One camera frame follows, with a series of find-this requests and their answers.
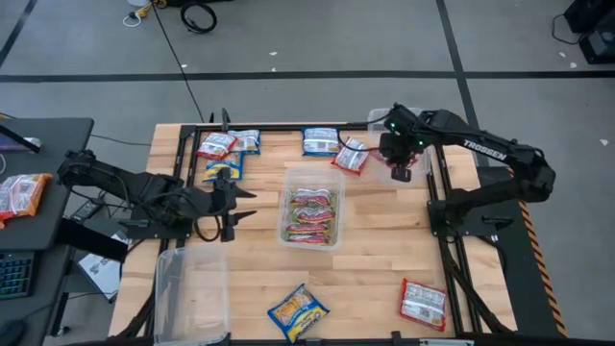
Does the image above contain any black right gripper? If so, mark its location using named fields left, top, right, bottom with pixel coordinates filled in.
left=378, top=102, right=427, bottom=185

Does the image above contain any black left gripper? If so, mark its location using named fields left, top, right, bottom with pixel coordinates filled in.
left=190, top=166, right=258, bottom=243

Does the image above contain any blue yellow ramen pack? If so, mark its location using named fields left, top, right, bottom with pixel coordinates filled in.
left=228, top=128, right=262, bottom=156
left=301, top=126, right=341, bottom=158
left=266, top=283, right=332, bottom=344
left=201, top=151, right=246, bottom=184

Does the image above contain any lime chili shrimp ramen pack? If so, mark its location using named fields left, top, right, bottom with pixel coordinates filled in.
left=285, top=221, right=332, bottom=235
left=289, top=187, right=333, bottom=207
left=291, top=205, right=336, bottom=224
left=286, top=233, right=332, bottom=246

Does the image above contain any clear plastic bin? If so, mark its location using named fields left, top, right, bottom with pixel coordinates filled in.
left=277, top=166, right=347, bottom=253
left=153, top=245, right=231, bottom=346

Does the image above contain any right clear plastic container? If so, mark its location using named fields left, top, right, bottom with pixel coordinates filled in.
left=367, top=108, right=432, bottom=187

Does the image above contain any black power adapter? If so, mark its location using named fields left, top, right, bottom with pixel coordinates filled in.
left=70, top=197, right=105, bottom=223

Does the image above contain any white printed box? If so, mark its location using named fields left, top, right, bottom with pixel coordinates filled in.
left=76, top=230, right=124, bottom=304

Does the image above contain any black desk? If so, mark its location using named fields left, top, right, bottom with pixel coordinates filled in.
left=0, top=117, right=129, bottom=346

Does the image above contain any black platform hazard stripe edge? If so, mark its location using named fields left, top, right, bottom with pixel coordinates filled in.
left=475, top=165, right=568, bottom=337

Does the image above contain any orange ramen pack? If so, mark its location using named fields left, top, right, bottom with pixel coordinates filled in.
left=0, top=172, right=54, bottom=230

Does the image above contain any dark screen device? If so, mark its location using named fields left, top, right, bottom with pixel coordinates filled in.
left=0, top=123, right=43, bottom=155

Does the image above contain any black equipment box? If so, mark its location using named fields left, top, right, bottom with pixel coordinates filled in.
left=578, top=26, right=615, bottom=66
left=564, top=0, right=615, bottom=34

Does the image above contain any black keyboard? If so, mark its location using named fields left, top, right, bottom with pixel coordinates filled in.
left=0, top=250, right=37, bottom=302

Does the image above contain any black computer mouse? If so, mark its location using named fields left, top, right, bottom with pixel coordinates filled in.
left=0, top=319, right=28, bottom=346

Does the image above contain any black aluminium table frame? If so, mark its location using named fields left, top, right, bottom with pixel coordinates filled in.
left=112, top=122, right=515, bottom=346

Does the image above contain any long black floor cable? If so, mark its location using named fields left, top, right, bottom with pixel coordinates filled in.
left=151, top=0, right=207, bottom=124

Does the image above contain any black cable coil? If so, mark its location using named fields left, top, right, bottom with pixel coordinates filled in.
left=180, top=2, right=218, bottom=35

